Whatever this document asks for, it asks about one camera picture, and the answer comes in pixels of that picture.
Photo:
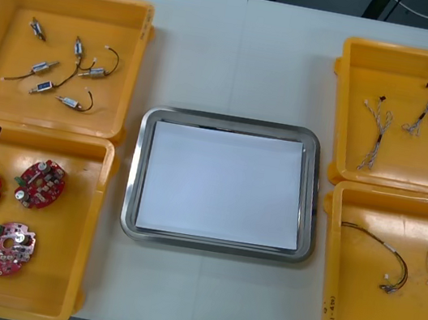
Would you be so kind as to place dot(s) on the steel tray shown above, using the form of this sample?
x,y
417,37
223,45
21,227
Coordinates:
x,y
136,180

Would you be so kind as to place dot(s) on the white paper sheet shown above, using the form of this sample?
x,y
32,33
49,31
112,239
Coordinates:
x,y
222,186

